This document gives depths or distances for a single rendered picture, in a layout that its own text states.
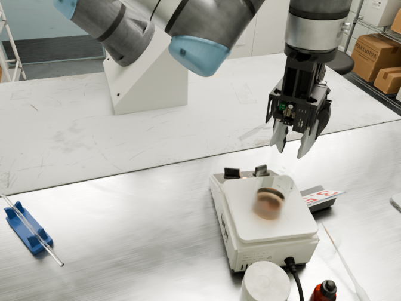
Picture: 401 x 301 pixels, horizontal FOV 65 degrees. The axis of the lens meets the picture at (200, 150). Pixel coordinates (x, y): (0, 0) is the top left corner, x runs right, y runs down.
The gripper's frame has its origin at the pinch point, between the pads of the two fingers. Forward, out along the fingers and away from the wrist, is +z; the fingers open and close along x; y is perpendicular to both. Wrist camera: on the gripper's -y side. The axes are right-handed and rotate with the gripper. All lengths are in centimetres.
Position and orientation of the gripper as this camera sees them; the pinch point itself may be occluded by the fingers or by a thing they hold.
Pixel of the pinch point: (292, 147)
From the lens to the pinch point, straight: 60.1
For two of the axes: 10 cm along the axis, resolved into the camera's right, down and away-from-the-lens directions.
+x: 8.6, 3.1, -4.0
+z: 0.2, 7.7, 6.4
